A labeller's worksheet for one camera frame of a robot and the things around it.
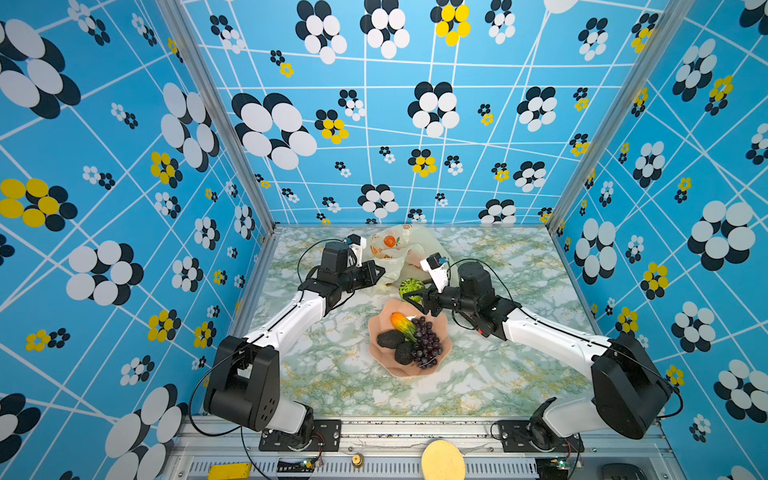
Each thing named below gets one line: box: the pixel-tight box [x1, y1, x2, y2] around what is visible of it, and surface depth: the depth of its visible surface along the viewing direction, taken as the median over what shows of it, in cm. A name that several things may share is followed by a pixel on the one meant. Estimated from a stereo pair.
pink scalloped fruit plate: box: [368, 299, 452, 377], surface depth 86 cm
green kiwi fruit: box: [399, 278, 426, 302], surface depth 77 cm
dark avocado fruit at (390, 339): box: [377, 329, 405, 349], surface depth 87 cm
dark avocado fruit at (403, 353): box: [394, 341, 417, 365], surface depth 84 cm
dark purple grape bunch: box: [411, 316, 443, 370], surface depth 82 cm
